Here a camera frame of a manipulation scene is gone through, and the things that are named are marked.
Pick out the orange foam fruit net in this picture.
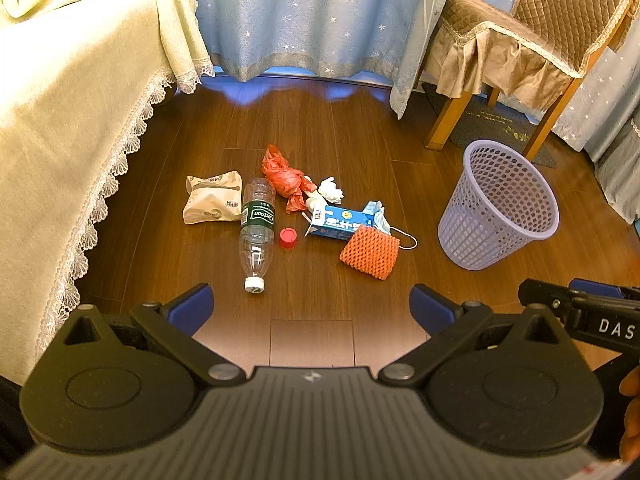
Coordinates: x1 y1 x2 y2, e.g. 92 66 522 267
339 225 401 281

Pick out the clear plastic bottle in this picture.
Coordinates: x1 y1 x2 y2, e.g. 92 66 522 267
239 177 277 293

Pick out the wooden chair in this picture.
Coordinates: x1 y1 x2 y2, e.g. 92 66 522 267
425 0 640 161

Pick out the blue and white milk carton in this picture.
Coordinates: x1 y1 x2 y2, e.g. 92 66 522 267
304 204 378 242

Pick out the dark door mat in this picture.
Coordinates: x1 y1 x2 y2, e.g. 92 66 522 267
422 82 558 168

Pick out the white tissue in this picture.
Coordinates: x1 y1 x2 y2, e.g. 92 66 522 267
306 176 347 211

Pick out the cream lace-edged bed cover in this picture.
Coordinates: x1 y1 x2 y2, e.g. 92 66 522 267
0 0 216 386

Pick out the purple plastic waste basket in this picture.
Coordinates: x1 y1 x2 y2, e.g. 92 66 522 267
438 140 560 272

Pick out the beige paper food bag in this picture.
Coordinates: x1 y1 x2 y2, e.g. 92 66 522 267
182 171 244 225

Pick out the blue star-print curtain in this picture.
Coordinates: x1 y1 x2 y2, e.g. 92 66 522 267
550 20 640 226
180 0 441 83

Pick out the person's right hand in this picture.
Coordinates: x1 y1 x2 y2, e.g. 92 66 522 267
619 367 640 461

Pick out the blue face mask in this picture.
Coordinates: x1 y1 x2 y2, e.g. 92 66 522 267
361 201 418 250

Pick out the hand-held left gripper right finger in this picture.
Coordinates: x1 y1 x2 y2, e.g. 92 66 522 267
377 284 577 389

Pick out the brown quilted chair cover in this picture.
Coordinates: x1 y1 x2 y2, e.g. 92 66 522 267
422 0 640 98

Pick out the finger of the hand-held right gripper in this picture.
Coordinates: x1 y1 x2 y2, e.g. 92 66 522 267
518 280 577 328
567 278 640 303

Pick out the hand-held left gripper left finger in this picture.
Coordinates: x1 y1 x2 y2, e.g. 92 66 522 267
50 283 247 389

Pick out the red plastic bag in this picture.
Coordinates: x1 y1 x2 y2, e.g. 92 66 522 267
261 144 318 216

